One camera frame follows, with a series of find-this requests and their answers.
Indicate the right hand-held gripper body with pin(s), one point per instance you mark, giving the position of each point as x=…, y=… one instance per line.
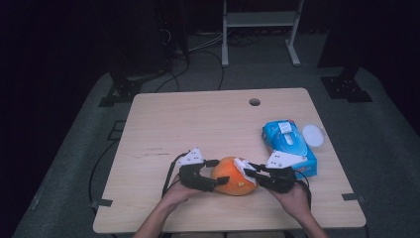
x=280, y=180

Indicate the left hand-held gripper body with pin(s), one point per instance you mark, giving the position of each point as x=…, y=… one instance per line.
x=191, y=175

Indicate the person's left hand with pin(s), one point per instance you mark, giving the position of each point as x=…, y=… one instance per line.
x=180, y=195

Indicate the person's right hand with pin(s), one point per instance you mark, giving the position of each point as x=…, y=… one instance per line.
x=295, y=203

